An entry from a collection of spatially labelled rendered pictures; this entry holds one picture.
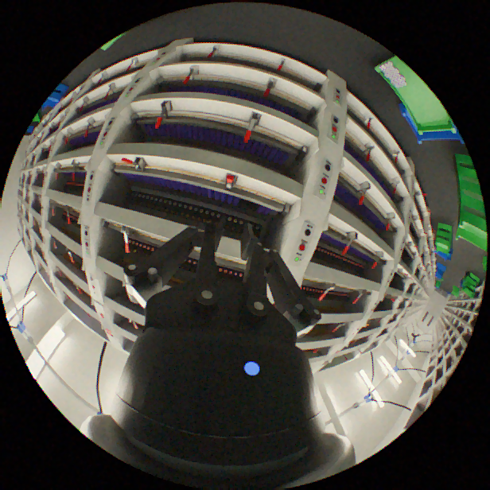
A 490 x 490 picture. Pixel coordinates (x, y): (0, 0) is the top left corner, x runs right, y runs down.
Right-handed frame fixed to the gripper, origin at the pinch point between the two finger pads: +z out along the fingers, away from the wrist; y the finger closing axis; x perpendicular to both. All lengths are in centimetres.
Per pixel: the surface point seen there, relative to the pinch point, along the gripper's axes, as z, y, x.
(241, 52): 27, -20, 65
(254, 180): 15.5, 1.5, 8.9
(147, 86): 21, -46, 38
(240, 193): 18.9, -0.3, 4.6
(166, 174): 18.5, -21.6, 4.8
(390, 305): 20, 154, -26
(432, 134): 2, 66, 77
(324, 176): 16.6, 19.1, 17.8
